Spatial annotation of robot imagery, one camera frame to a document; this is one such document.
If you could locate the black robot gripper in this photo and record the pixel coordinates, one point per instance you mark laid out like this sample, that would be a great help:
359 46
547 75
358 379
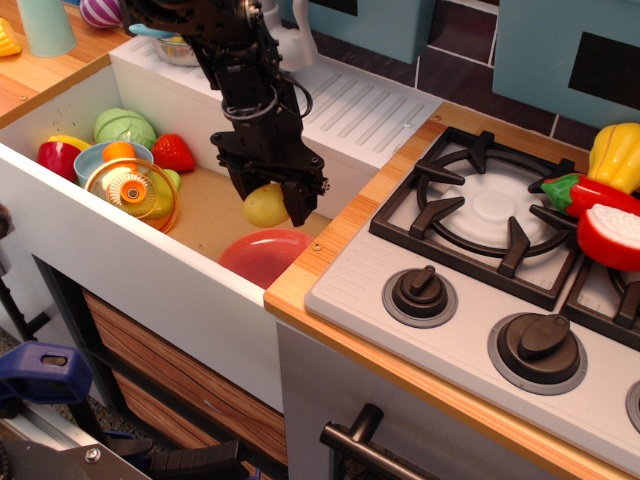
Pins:
259 152

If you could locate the yellow toy potato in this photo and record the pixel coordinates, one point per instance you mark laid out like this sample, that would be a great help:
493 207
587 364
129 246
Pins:
265 207

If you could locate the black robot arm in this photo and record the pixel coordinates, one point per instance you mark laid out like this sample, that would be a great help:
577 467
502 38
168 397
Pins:
240 58

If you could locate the pink plastic plate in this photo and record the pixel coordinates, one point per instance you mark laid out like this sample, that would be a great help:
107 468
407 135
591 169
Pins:
262 256

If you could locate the green toy pear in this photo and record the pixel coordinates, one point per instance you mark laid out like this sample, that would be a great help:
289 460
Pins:
174 177

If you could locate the red toy strawberry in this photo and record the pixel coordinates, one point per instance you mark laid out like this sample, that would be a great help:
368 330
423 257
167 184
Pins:
171 152

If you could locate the white toy faucet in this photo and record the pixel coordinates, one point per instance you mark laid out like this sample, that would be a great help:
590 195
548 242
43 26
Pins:
296 46

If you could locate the orange transparent lid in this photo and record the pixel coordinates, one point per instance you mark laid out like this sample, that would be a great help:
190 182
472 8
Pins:
146 194

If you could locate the white toy sink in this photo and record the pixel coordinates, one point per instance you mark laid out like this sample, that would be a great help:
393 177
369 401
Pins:
171 282

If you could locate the orange toy carrot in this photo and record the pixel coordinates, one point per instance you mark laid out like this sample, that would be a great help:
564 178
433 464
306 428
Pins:
121 151

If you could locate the green toy cabbage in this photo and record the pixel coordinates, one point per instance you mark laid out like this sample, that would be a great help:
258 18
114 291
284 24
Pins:
117 124

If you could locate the silver metal pot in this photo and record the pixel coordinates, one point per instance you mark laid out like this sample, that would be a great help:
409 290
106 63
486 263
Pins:
175 51

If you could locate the small black stove knob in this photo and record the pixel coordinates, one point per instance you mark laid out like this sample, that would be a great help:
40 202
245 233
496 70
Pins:
419 298

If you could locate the light blue toy bowl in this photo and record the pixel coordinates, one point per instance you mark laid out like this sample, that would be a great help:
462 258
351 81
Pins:
91 159

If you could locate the black burner grate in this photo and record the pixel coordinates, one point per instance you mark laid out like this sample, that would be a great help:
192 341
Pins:
476 207
606 301

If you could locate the grey toy stove top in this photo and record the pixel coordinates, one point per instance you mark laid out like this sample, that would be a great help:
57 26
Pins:
591 417

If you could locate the red yellow toy pepper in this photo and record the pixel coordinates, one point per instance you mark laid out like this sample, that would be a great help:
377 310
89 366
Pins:
59 153

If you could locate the wood grain drawer front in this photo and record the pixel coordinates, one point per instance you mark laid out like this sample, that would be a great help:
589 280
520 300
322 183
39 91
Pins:
185 401

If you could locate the purple striped toy ball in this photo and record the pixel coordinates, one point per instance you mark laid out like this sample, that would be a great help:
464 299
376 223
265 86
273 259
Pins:
101 13

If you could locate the teal plastic cup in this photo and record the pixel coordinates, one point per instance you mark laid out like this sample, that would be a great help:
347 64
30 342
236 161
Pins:
47 27

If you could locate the red toy chili pepper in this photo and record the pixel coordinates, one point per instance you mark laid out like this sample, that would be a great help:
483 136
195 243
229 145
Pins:
573 194

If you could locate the yellow toy corn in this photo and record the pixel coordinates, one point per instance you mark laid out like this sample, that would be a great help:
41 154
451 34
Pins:
9 42

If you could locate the blue clamp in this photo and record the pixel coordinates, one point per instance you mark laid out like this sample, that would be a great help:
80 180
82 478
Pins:
44 373

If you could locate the large black stove knob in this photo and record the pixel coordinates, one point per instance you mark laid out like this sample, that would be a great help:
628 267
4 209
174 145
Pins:
538 353

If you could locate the teal cabinet with black window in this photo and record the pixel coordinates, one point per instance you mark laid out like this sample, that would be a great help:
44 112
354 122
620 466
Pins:
577 59

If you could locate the red white toy apple half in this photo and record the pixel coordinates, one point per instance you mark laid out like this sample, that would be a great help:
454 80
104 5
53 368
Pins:
610 236

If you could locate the yellow toy squash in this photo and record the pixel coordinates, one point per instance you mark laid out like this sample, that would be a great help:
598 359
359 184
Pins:
614 157

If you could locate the grey knob at edge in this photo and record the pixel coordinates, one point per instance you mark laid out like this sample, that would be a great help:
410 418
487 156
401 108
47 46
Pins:
632 404

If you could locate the blue handled grey spatula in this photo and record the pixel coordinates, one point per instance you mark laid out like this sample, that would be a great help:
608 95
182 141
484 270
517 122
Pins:
141 29

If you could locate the black oven door handle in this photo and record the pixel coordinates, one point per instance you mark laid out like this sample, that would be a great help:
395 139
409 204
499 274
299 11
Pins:
354 455

